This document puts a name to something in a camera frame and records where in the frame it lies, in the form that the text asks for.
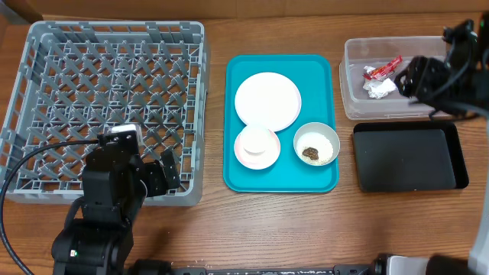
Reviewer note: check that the brown food scrap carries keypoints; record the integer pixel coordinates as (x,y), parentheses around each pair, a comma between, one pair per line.
(311,153)

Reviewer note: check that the grey plastic dish rack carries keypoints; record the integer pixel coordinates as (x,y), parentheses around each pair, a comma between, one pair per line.
(77,80)

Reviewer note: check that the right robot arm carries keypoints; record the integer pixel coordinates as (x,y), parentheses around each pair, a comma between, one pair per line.
(457,86)

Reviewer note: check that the grey bowl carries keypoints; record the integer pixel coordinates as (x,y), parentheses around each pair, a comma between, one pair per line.
(323,129)

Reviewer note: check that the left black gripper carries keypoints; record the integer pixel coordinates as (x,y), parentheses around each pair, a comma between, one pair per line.
(159,185)

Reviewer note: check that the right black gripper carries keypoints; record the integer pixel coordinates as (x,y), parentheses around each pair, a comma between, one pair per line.
(413,79)

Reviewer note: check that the red snack wrapper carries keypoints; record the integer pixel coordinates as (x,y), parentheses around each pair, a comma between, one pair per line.
(381,73)

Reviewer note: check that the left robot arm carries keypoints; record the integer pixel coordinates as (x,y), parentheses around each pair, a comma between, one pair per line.
(97,235)

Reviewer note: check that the large white plate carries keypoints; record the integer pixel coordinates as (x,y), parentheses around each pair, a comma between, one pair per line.
(268,99)

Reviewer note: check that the white tissue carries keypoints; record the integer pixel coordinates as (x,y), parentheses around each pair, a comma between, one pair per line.
(378,89)

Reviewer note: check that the white rice pile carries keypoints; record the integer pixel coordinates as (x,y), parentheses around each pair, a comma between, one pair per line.
(319,142)

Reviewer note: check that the white paper cup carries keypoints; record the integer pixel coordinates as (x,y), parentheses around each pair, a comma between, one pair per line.
(255,139)

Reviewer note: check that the black rectangular tray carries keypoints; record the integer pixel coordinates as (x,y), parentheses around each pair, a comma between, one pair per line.
(404,156)

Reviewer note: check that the small pink-white bowl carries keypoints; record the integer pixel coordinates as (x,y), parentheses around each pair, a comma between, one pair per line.
(262,161)

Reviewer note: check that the teal plastic serving tray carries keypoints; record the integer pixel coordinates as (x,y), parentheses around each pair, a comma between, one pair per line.
(312,75)

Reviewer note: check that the clear plastic bin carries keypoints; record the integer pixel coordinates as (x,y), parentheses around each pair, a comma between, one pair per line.
(376,52)

